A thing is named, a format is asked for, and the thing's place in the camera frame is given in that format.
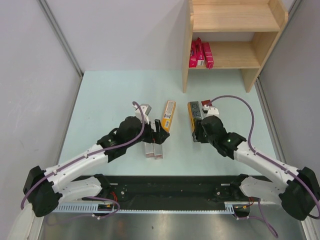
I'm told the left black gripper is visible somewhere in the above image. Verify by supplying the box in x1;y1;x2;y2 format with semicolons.
125;117;169;148

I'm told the orange toothpaste box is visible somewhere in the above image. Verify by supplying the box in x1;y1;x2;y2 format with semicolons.
161;100;176;133

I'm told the gold R&O toothpaste box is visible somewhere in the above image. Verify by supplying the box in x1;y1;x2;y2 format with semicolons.
187;101;202;142

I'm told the pink toothpaste box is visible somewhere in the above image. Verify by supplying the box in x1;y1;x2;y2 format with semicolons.
195;37;205;66
202;42;214;69
189;41;198;68

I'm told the red 3D toothpaste box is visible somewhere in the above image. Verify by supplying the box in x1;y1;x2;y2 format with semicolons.
201;99;212;107

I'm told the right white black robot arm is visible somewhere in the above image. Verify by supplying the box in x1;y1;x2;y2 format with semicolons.
191;115;320;221

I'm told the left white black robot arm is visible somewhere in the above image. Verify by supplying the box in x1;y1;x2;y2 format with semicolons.
23;116;170;217

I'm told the wooden two-tier shelf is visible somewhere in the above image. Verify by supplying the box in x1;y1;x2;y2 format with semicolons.
182;0;289;93

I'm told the right silver toothpaste box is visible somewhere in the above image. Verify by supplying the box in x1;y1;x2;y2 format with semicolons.
153;143;163;160

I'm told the silver toothpaste box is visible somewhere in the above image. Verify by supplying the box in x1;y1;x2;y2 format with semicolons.
153;143;163;160
144;142;154;158

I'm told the left silver toothpaste box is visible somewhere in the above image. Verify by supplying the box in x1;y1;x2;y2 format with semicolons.
144;142;154;158

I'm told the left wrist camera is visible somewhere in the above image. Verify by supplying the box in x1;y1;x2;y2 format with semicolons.
132;103;152;125

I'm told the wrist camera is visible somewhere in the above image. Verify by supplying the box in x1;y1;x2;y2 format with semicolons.
202;105;220;118
132;103;152;125

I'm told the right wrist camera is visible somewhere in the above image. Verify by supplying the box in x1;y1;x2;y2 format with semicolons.
202;105;220;118

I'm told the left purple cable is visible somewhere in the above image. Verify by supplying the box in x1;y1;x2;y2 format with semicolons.
20;100;147;226

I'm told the purple cable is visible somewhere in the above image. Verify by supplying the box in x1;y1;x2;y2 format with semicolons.
20;100;147;226
204;94;320;238

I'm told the white slotted cable duct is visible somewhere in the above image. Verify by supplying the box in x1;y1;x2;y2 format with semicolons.
53;201;250;214

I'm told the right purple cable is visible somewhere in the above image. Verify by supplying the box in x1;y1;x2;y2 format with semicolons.
204;94;320;238

